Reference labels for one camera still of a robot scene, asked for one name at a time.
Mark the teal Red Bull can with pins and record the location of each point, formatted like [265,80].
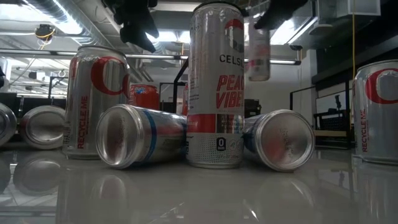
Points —
[280,140]

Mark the wooden shelf black metal frame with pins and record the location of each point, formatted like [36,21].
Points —
[329,133]

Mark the black mesh cart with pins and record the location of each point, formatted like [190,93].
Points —
[329,123]

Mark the long fluorescent light bar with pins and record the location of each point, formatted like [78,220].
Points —
[280,61]

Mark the black crate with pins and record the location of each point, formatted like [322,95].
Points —
[252,107]

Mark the silver Diet Coke can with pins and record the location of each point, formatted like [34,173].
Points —
[84,102]
[376,124]

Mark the grey rectangular air duct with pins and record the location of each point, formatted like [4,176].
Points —
[292,31]

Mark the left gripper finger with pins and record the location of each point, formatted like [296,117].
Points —
[150,26]
[133,32]

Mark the dark red soda can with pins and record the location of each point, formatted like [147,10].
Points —
[6,124]

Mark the white ventilation unit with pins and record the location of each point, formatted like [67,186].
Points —
[360,7]

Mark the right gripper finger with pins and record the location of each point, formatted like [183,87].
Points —
[283,9]

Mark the silver blue Red Bull can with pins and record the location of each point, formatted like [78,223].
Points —
[149,133]

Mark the black rectangular frame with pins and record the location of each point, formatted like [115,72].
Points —
[168,108]

